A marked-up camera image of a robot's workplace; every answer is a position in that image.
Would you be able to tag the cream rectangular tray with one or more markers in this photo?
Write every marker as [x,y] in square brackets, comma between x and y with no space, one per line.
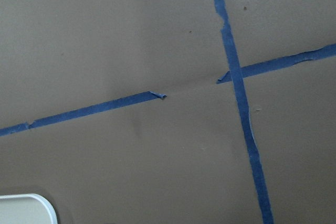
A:
[27,208]

